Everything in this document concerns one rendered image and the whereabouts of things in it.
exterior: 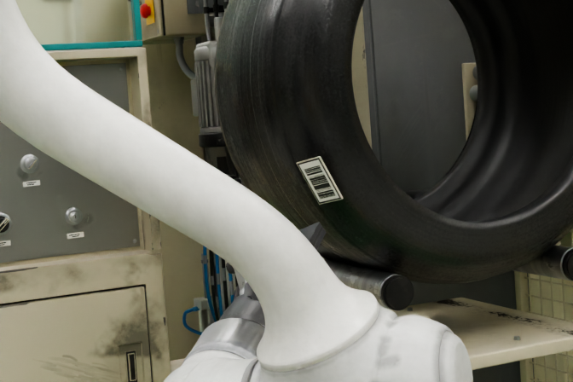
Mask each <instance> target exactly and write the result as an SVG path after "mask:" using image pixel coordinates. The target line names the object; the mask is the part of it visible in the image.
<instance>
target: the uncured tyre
mask: <svg viewBox="0 0 573 382"><path fill-rule="evenodd" d="M449 1H450V2H451V3H452V4H453V6H454V8H455V9H456V11H457V12H458V14H459V16H460V18H461V19H462V21H463V23H464V25H465V28H466V30H467V33H468V35H469V38H470V40H471V43H472V48H473V52H474V55H475V60H476V65H477V106H476V112H475V116H474V120H473V123H472V128H471V131H470V134H469V136H468V138H467V141H466V144H465V146H464V147H463V149H462V151H461V153H460V155H459V157H458V159H457V160H456V161H455V162H454V164H453V166H452V167H451V168H450V169H449V171H448V172H447V173H446V174H445V176H444V177H443V178H442V179H441V180H440V181H439V182H438V183H436V184H435V185H434V186H433V187H432V188H430V189H429V190H428V191H426V192H425V193H423V194H422V195H420V196H419V197H417V198H415V199H412V198H411V197H410V196H409V195H407V194H406V193H405V192H404V191H403V190H402V189H401V188H400V187H399V186H398V185H397V184H396V183H395V182H394V181H393V180H392V179H391V177H390V176H389V175H388V174H387V172H386V171H385V169H384V168H383V167H382V165H381V164H380V162H379V161H378V160H377V158H376V156H375V155H374V153H373V150H372V149H371V147H370V145H369V143H368V140H367V138H366V136H365V134H364V131H363V128H362V125H361V122H360V119H359V116H358V112H357V109H356V102H355V97H354V91H353V84H352V67H351V64H352V49H353V42H354V36H355V31H356V24H357V21H358V17H359V14H360V12H361V9H362V5H363V3H364V0H229V3H228V5H227V8H226V10H225V13H224V16H223V21H222V25H221V28H220V32H219V35H218V40H217V51H216V59H215V95H216V104H217V114H218V118H219V123H220V126H221V130H222V133H223V139H224V141H225V144H226V147H227V149H228V151H229V155H230V158H231V159H232V161H233V163H234V167H235V169H236V170H237V172H238V174H239V175H240V178H241V180H242V182H243V183H244V184H245V185H246V188H248V189H249V190H251V191H252V192H253V193H254V194H256V195H257V196H259V197H260V198H262V199H263V200H265V201H266V202H267V203H269V204H270V205H272V206H273V207H274V208H275V209H276V210H277V211H278V212H280V213H281V214H282V215H283V216H284V217H286V218H287V219H288V220H289V221H290V222H291V223H292V224H293V225H294V226H295V227H296V228H297V229H298V230H300V229H303V228H306V227H308V226H310V225H312V224H314V223H318V222H320V223H321V226H322V227H323V228H324V229H325V231H326V233H325V235H324V237H323V239H322V241H321V244H320V245H319V247H318V249H317V251H318V252H319V254H320V255H321V256H322V257H324V258H326V259H330V260H333V261H338V262H342V263H349V264H354V265H357V266H362V267H366V268H370V269H376V270H381V271H385V272H389V273H393V274H398V275H403V276H405V277H407V278H408V279H409V280H410V281H417V282H422V283H429V284H460V283H465V282H468V281H478V280H482V279H487V278H489V277H493V276H496V275H501V274H504V273H506V272H509V271H511V270H514V269H517V268H519V267H521V266H523V265H525V264H527V263H529V262H531V261H532V260H534V259H536V258H538V257H539V256H540V255H542V254H543V253H545V252H546V251H548V250H549V249H550V248H552V247H553V246H554V245H556V244H557V243H558V242H559V241H560V240H562V239H563V238H564V237H565V236H566V235H567V234H568V233H569V232H570V231H571V230H572V229H573V0H449ZM318 156H321V158H322V160H323V162H324V164H325V166H326V167H327V169H328V171H329V173H330V175H331V176H332V178H333V180H334V182H335V184H336V185H337V187H338V189H339V192H340V193H341V194H342V196H343V199H342V200H335V201H332V202H328V203H324V204H320V205H319V203H318V201H317V200H316V198H315V196H314V194H313V193H312V191H311V189H310V186H309V185H308V183H307V182H306V180H305V178H304V176H303V174H302V172H301V170H300V169H299V168H298V165H297V162H300V161H303V160H307V159H312V158H315V157H318Z"/></svg>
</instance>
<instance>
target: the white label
mask: <svg viewBox="0 0 573 382"><path fill-rule="evenodd" d="M297 165H298V168H299V169H300V170H301V172H302V174H303V176H304V178H305V180H306V182H307V183H308V185H309V186H310V189H311V191H312V193H313V194H314V196H315V198H316V200H317V201H318V203H319V205H320V204H324V203H328V202H332V201H335V200H342V199H343V196H342V194H341V193H340V192H339V189H338V187H337V185H336V184H335V182H334V180H333V178H332V176H331V175H330V173H329V171H328V169H327V167H326V166H325V164H324V162H323V160H322V158H321V156H318V157H315V158H312V159H307V160H303V161H300V162H297Z"/></svg>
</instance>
